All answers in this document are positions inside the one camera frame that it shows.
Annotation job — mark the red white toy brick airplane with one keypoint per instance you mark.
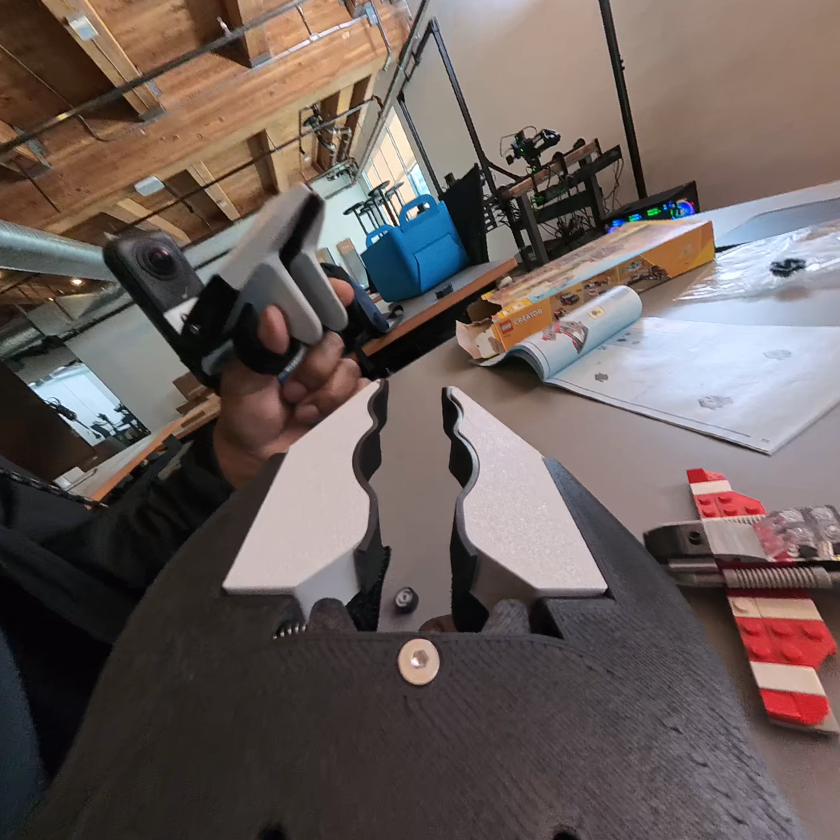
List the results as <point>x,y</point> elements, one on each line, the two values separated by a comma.
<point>775,630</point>

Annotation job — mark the computer with coloured lights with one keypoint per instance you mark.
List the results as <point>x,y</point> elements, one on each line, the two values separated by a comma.
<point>656,208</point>

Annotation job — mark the orange toy brick cardboard box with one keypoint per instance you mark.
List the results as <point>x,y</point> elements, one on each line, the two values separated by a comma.
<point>617,269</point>

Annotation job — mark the black backpack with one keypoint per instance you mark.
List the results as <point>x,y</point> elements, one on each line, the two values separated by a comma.
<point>368,315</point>

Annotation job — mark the small black toy wheel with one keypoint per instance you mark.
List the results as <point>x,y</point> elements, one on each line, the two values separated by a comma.
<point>406,597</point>

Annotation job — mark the person's legs in jeans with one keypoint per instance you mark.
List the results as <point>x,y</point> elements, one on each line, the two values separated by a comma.
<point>13,748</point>

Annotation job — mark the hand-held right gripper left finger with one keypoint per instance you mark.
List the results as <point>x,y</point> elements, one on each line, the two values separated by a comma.
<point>302,525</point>

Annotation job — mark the grey desk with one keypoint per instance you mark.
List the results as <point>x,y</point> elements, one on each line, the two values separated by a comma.
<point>591,433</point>

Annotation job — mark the blue felt bag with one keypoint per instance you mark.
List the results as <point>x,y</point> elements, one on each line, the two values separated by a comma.
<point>414,256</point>

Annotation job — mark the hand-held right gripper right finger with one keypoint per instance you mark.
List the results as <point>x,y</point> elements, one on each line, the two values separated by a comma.
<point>532,525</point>

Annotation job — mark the white instruction booklet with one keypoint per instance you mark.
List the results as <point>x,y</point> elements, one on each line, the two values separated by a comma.
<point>709,374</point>

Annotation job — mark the silver ventilation duct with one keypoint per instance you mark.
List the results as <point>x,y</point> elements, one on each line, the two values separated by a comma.
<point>53,250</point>

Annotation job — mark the clear plastic bag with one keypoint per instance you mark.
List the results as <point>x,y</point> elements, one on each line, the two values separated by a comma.
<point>748,276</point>

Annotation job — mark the black camera stand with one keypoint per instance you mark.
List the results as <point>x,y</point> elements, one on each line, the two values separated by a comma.
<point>551,184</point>

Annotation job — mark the wooden top office desk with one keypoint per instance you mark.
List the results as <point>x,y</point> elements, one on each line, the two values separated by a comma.
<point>453,289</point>
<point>158,433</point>

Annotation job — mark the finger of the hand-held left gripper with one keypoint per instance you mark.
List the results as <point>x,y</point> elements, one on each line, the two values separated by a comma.
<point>282,230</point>

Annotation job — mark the person's left hand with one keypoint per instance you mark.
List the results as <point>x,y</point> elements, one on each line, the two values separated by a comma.
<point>263,420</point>

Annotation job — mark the person's left forearm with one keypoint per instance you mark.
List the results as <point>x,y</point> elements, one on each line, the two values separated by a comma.
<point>118,538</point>

